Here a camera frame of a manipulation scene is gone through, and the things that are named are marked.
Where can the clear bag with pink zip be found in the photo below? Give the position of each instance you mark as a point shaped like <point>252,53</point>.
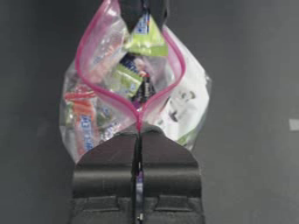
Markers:
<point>187,96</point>

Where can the orange wrapped candy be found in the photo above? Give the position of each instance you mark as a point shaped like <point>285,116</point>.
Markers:
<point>83,116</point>

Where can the purple wrapped candy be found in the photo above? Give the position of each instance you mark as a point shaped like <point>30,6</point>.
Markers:
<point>144,89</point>

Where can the green candy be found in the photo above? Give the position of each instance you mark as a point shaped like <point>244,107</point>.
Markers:
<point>147,43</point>
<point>124,80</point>

